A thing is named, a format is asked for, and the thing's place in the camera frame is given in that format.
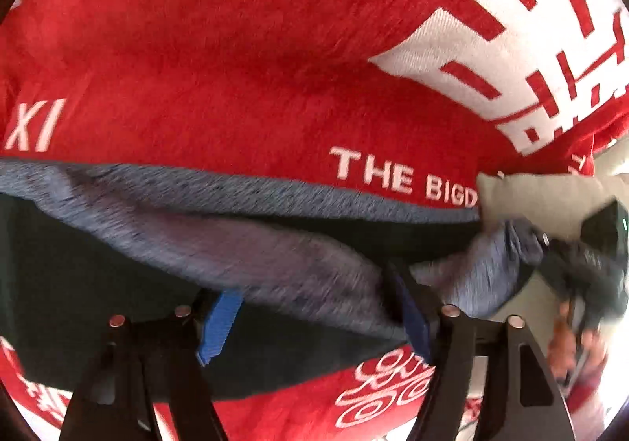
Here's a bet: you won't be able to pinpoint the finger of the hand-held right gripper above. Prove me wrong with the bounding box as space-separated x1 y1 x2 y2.
535 231 559 271

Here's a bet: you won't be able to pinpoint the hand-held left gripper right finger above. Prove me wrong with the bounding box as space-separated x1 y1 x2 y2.
383 259 576 441

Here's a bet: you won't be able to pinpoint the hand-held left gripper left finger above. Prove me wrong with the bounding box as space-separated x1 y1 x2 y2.
59 288 244 441

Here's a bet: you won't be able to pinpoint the dark pants with blue lining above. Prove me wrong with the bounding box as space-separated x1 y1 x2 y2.
0 158 546 402

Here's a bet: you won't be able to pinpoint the person's right hand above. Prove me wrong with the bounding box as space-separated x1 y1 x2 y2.
548 300 610 384

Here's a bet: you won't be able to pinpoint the beige pillow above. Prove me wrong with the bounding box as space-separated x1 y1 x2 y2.
476 171 629 245

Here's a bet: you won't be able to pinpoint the red printed blanket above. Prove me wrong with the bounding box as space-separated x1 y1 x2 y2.
0 0 629 441

